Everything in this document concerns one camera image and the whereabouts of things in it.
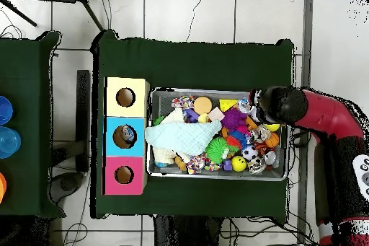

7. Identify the mint green cloth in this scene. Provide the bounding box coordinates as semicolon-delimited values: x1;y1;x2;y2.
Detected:
143;120;223;158

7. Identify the clear plastic wrapper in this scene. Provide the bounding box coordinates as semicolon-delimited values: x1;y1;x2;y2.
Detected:
121;129;137;145

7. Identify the clear mesh bin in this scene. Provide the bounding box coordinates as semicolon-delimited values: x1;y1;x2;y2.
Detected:
148;88;291;182

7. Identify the wooden three-hole sorting box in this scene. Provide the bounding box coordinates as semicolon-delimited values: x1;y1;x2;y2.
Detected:
103;76;151;196

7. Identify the purple spiky ball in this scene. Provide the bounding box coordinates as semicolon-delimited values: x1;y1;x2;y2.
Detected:
222;106;249;132

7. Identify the crushed silver can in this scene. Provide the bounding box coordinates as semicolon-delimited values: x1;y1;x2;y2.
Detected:
252;126;272;144

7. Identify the wooden cube block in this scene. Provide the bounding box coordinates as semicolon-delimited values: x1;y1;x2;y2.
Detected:
208;106;226;124

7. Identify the orange round disc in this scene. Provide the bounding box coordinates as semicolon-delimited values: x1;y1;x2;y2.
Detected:
194;96;214;115

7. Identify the green spiky ball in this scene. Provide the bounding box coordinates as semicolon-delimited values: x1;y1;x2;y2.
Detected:
205;137;231;164

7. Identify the yellow smiley face ball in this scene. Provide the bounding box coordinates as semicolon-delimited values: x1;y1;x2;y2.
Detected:
231;156;248;173

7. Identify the cream knitted cloth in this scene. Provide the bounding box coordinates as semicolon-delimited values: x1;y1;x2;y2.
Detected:
152;107;187;165

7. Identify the dark green table cloth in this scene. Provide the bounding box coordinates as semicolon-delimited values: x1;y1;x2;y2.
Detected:
91;29;295;221

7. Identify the dark green side-table cloth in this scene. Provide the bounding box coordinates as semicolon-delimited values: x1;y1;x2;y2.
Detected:
0;31;66;219

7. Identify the light blue plastic cup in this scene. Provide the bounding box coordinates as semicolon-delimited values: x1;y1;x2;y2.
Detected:
0;126;22;160

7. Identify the dark blue plastic cup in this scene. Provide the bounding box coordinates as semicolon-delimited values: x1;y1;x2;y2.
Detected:
0;95;14;126

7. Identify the orange plastic cup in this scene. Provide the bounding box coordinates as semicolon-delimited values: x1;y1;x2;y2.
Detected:
0;172;7;203

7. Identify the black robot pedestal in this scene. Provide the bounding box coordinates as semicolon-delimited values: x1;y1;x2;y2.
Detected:
152;216;233;246

